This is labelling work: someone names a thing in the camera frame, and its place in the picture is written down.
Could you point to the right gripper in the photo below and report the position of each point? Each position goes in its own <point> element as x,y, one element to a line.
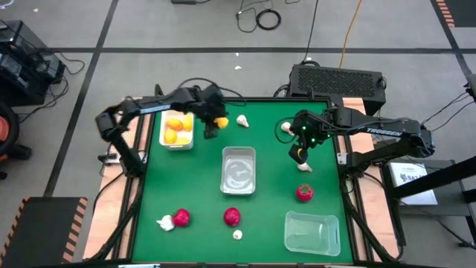
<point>302,152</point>

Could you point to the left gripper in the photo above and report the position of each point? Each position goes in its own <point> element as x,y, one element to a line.
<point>212,111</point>

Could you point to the yellow lemon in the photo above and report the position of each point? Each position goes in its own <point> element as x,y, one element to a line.
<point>183,140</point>
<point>222,122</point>
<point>170,136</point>
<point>187,123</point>

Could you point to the beige bread rolls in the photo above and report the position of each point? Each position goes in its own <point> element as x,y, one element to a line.
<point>305,168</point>

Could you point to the orange-yellow lemon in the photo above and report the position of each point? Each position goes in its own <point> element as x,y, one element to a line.
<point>175,124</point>

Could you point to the grey plastic basket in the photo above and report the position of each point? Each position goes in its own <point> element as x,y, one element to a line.
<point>238,171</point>

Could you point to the small white garlic bulb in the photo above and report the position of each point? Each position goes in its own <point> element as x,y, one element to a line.
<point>237,234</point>

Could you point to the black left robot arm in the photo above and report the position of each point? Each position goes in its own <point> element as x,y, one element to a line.
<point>156,106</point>

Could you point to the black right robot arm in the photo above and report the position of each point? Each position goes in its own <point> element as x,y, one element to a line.
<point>383,131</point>

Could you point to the white plastic basket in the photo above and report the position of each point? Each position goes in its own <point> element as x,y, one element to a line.
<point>176,147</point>

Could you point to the black computer case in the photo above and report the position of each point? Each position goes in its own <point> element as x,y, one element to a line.
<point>334,83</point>

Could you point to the clear plastic basket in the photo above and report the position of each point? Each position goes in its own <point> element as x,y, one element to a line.
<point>312,234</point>

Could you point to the green table mat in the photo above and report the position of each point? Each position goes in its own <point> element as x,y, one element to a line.
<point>267,231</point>

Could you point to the white box with logo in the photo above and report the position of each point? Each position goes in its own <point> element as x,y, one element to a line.
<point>409,186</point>

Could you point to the black power adapter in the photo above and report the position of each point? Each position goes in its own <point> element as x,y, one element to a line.
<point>184,1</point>

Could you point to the black diagonal beam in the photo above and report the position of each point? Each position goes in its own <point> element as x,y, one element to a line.
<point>439,176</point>

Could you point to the black side table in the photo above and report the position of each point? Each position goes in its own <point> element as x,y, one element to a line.
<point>450,203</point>

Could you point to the black equipment cart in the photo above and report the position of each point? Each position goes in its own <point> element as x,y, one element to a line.
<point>22,74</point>

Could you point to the black hazard-striped floor mat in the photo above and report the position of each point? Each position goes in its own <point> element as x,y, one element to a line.
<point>463,11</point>
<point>41,231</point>

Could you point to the black and orange vacuum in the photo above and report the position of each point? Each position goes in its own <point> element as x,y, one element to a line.
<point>13,145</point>

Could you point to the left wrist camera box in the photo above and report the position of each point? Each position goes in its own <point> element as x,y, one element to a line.
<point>213,94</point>

